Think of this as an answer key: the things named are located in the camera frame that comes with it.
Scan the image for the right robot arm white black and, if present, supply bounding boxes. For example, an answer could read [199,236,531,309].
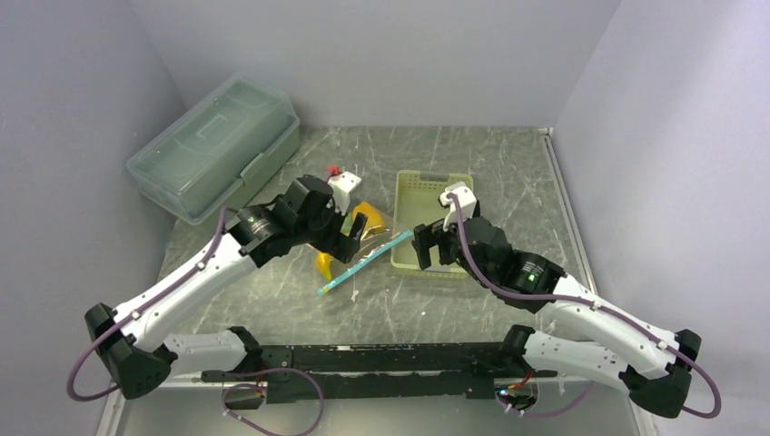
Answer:
[412,217,702,419]

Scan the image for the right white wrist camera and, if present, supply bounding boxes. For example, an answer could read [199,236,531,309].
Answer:
[439,181,479,232]

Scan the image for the clear lidded storage box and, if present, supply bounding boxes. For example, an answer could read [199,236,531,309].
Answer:
[126,75,300,225]

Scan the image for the purple cable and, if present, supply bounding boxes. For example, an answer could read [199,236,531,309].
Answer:
[65,207,326,436]
[448,192,722,421]

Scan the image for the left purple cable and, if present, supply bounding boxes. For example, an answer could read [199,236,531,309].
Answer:
[65,207,326,436]

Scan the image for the yellow bananas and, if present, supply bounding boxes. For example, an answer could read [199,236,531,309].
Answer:
[315,253,333,282]

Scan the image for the clear zip top bag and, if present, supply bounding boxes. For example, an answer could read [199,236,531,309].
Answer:
[316,202,413,296]

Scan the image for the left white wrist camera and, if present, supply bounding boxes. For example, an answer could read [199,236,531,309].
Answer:
[327,165,361,215]

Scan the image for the pale green perforated basket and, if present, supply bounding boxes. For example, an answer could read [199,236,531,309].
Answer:
[390,170,473,280]

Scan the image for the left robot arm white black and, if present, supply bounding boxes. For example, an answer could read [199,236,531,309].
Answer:
[84,172,368,400]

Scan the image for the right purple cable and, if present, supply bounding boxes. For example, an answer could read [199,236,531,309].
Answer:
[448,192,722,421]

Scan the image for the aluminium frame rail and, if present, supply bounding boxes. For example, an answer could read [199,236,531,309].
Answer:
[95,372,225,436]

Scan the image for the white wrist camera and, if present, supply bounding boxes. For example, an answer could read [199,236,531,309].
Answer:
[439,181,479,232]
[327,165,361,215]

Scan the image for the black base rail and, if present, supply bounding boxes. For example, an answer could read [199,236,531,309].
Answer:
[202,342,528,404]

